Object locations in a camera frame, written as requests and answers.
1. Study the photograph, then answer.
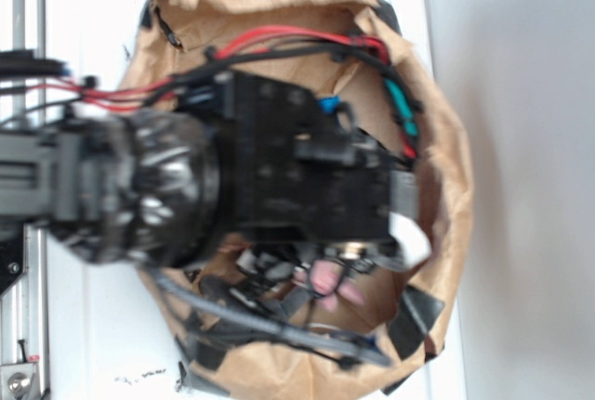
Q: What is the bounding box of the brown paper bag bin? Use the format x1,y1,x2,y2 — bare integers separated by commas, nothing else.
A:
122,0,474,399

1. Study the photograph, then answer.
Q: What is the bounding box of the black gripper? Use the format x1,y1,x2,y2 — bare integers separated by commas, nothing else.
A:
211,72,403,245

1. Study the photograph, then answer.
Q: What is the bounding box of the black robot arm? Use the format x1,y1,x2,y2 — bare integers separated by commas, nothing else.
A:
1,72,419,268

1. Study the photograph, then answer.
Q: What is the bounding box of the red and black wire bundle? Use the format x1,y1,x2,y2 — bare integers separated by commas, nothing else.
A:
0,25,424,164

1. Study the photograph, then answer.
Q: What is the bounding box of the pink plush bunny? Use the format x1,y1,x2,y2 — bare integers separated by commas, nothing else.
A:
293,260,364,312

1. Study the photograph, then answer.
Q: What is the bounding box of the aluminium frame rail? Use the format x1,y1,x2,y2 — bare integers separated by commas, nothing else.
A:
1,0,51,399

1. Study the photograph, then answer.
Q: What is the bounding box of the metal corner bracket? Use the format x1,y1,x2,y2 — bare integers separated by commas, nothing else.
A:
1,363,41,400

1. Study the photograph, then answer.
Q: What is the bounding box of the grey cable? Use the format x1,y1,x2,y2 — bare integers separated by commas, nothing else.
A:
151,269,394,368

